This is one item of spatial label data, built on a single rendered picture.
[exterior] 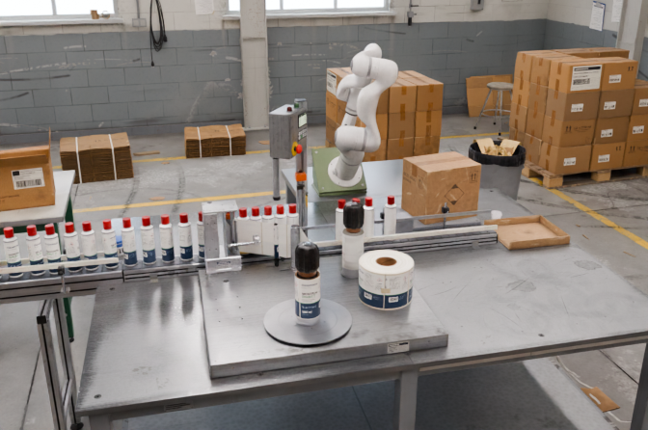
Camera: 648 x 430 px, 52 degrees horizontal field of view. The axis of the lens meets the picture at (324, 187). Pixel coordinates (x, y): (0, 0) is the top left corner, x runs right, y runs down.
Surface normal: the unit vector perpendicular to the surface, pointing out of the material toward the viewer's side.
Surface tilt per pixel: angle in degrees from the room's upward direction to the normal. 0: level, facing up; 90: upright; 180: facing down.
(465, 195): 90
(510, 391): 1
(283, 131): 90
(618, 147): 87
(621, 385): 0
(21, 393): 0
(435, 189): 90
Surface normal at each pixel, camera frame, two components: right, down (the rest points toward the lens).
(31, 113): 0.26, 0.33
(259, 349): 0.00, -0.94
